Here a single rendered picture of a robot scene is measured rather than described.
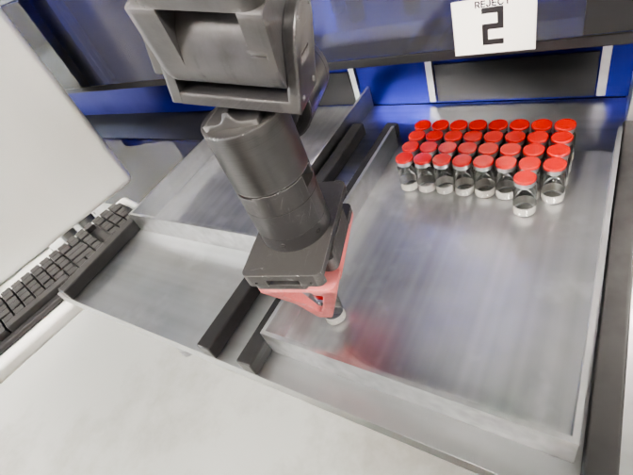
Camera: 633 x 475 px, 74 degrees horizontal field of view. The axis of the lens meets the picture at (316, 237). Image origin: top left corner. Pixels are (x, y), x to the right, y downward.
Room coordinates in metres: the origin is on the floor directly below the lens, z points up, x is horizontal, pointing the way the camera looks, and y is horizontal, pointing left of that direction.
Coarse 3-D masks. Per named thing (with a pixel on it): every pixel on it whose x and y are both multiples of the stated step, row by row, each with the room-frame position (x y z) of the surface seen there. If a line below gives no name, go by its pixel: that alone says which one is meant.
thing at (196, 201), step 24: (360, 96) 0.61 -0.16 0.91; (312, 120) 0.67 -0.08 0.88; (336, 120) 0.64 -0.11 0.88; (360, 120) 0.59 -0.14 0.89; (312, 144) 0.60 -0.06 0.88; (336, 144) 0.54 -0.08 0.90; (192, 168) 0.67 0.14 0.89; (216, 168) 0.66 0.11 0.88; (312, 168) 0.49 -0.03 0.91; (168, 192) 0.63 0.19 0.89; (192, 192) 0.61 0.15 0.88; (216, 192) 0.58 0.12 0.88; (144, 216) 0.55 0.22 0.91; (168, 216) 0.58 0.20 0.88; (192, 216) 0.55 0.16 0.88; (216, 216) 0.52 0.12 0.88; (240, 216) 0.50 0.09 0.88; (216, 240) 0.45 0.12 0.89; (240, 240) 0.42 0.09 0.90
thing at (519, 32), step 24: (480, 0) 0.43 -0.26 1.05; (504, 0) 0.42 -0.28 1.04; (528, 0) 0.40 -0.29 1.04; (456, 24) 0.45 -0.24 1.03; (480, 24) 0.43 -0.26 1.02; (504, 24) 0.42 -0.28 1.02; (528, 24) 0.40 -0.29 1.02; (456, 48) 0.45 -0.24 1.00; (480, 48) 0.44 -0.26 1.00; (504, 48) 0.42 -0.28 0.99; (528, 48) 0.40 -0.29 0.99
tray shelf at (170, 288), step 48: (576, 144) 0.35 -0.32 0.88; (144, 240) 0.55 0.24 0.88; (192, 240) 0.49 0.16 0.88; (96, 288) 0.48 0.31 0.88; (144, 288) 0.44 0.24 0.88; (192, 288) 0.40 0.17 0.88; (192, 336) 0.32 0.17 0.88; (240, 336) 0.29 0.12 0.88; (288, 384) 0.22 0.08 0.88; (336, 384) 0.20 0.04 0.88; (384, 432) 0.15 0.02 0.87; (432, 432) 0.13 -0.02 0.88; (480, 432) 0.11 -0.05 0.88; (624, 432) 0.08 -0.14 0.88
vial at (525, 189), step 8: (520, 176) 0.29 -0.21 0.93; (528, 176) 0.29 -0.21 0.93; (536, 176) 0.28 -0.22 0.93; (520, 184) 0.28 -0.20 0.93; (528, 184) 0.28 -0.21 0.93; (512, 192) 0.29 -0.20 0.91; (520, 192) 0.28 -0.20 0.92; (528, 192) 0.28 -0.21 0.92; (536, 192) 0.28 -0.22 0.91; (512, 200) 0.29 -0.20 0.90; (520, 200) 0.28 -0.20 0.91; (528, 200) 0.28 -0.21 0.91; (536, 200) 0.28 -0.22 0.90; (512, 208) 0.29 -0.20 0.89; (520, 208) 0.28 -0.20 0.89; (528, 208) 0.28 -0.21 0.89; (520, 216) 0.28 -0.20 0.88
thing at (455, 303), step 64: (384, 192) 0.41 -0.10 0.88; (576, 192) 0.28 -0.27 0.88; (384, 256) 0.31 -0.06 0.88; (448, 256) 0.27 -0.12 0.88; (512, 256) 0.24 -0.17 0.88; (576, 256) 0.21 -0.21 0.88; (320, 320) 0.27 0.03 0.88; (384, 320) 0.24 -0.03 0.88; (448, 320) 0.21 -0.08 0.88; (512, 320) 0.18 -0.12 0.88; (576, 320) 0.16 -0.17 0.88; (384, 384) 0.17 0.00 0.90; (448, 384) 0.15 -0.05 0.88; (512, 384) 0.13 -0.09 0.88; (576, 384) 0.11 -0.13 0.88; (576, 448) 0.07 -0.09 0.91
